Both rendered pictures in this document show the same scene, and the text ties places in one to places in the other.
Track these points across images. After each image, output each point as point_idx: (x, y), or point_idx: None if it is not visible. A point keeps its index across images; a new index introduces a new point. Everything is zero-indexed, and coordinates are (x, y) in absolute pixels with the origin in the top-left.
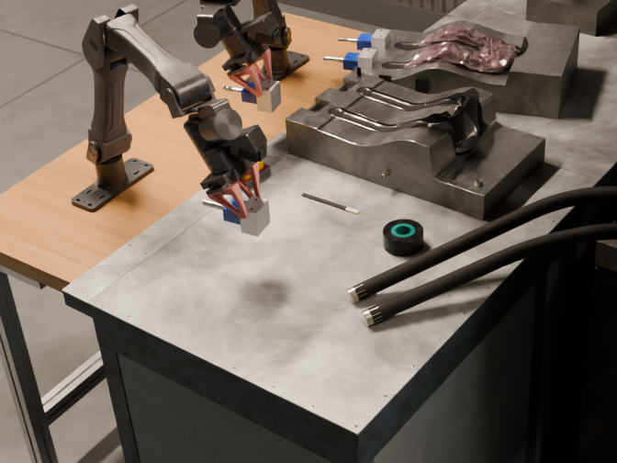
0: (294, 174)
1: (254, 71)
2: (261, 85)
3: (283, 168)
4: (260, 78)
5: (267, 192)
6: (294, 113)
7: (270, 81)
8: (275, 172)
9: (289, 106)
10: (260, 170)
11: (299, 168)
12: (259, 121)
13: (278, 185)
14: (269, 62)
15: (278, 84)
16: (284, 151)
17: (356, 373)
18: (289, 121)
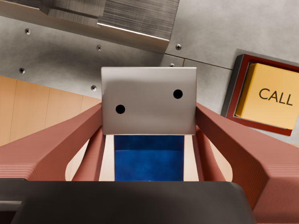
0: (227, 12)
1: (272, 146)
2: (163, 125)
3: (215, 41)
4: (103, 157)
5: (297, 33)
6: (136, 27)
7: (115, 106)
8: (230, 48)
9: (4, 126)
10: (265, 64)
11: (206, 10)
12: (75, 155)
13: (269, 24)
14: (63, 130)
15: (117, 66)
16: (158, 66)
17: None
18: (173, 26)
